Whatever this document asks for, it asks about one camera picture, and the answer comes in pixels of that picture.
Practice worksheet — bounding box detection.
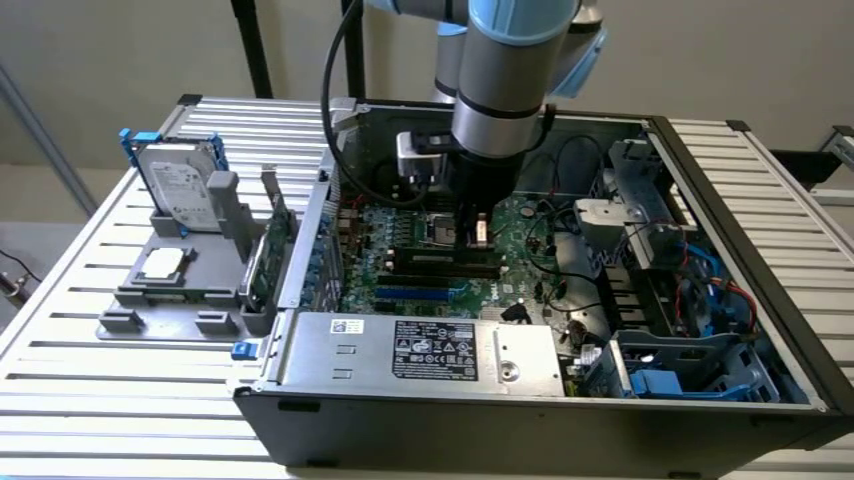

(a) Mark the black RAM slot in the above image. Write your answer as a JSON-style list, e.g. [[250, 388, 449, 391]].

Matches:
[[389, 261, 503, 282]]

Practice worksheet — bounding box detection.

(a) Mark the green Dell motherboard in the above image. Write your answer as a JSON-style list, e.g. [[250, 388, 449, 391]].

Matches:
[[332, 192, 568, 321]]

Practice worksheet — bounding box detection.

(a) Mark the blue expansion slot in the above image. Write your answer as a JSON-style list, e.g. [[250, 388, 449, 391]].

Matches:
[[373, 286, 458, 304]]

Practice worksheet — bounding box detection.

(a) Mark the black stand pole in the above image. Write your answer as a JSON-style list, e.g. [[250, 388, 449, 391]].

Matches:
[[229, 0, 274, 99]]

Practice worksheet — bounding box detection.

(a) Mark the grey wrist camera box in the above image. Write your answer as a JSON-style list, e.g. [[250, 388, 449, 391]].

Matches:
[[394, 130, 452, 192]]

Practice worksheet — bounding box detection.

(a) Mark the grey parts rack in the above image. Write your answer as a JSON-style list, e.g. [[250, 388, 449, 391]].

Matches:
[[94, 170, 277, 343]]

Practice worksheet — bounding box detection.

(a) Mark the black open PC case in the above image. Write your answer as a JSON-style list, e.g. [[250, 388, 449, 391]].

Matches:
[[225, 97, 854, 469]]

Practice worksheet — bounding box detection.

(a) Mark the metal disk bay cage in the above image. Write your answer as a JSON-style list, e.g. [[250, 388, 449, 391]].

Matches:
[[571, 138, 699, 271]]

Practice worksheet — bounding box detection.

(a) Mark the blue plastic drive bracket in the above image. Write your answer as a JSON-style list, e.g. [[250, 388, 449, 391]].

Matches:
[[627, 368, 684, 399]]

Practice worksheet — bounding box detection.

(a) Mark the silver CPU chip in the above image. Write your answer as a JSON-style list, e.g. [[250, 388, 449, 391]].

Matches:
[[140, 246, 186, 277]]

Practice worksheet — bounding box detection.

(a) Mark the CPU socket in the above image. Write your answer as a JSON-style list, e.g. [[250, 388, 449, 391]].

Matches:
[[416, 211, 464, 246]]

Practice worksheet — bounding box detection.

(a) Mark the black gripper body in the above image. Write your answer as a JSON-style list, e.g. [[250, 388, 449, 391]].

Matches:
[[440, 151, 524, 232]]

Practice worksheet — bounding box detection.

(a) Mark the black wire loop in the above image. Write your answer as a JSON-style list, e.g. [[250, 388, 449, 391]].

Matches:
[[551, 134, 605, 197]]

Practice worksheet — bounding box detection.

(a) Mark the green graphics card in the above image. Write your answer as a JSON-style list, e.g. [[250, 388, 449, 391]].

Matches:
[[240, 163, 296, 309]]

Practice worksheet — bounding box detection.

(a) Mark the hard disk in blue bracket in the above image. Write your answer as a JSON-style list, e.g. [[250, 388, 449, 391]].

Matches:
[[117, 128, 229, 235]]

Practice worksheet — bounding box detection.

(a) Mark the green RAM stick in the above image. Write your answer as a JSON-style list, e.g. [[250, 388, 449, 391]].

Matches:
[[397, 247, 500, 268]]

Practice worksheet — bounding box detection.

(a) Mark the silver power supply unit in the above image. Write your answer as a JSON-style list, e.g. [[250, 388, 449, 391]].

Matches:
[[277, 312, 568, 398]]

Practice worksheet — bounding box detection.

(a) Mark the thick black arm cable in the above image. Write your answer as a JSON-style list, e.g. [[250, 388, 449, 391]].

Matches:
[[320, 0, 428, 209]]

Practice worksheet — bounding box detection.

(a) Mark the red wire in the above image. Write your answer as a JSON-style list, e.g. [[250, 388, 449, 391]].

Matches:
[[672, 277, 759, 339]]

